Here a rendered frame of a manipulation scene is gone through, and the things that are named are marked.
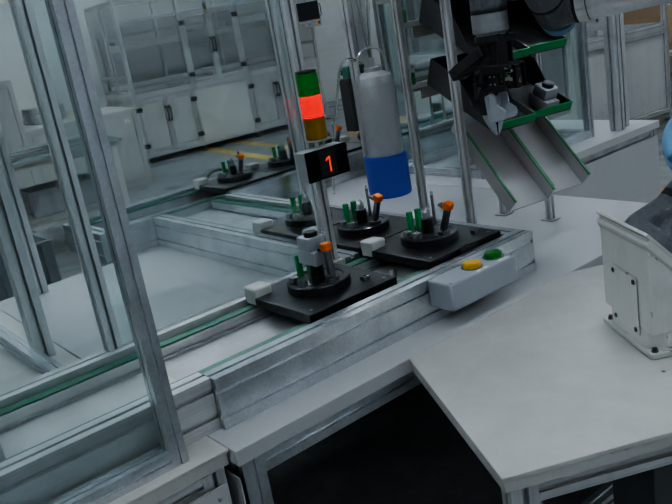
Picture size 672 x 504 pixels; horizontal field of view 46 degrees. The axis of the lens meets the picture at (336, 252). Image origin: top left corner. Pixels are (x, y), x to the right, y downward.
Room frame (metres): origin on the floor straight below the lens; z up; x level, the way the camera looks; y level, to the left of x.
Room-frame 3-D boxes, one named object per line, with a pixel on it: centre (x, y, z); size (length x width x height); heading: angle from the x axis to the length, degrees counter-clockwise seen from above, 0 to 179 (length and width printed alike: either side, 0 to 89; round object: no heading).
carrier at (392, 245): (1.85, -0.23, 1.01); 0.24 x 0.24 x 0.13; 36
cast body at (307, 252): (1.67, 0.05, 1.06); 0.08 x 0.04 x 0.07; 36
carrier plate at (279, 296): (1.66, 0.05, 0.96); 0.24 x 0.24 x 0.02; 36
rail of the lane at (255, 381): (1.57, -0.09, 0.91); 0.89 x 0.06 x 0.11; 126
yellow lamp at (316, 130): (1.84, 0.00, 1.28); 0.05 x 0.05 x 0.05
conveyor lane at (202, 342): (1.70, 0.03, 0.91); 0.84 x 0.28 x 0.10; 126
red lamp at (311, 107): (1.84, 0.00, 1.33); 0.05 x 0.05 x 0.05
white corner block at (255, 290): (1.68, 0.18, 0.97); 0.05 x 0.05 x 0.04; 36
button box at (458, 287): (1.63, -0.28, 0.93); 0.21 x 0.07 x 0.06; 126
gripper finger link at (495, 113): (1.70, -0.39, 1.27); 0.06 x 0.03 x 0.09; 36
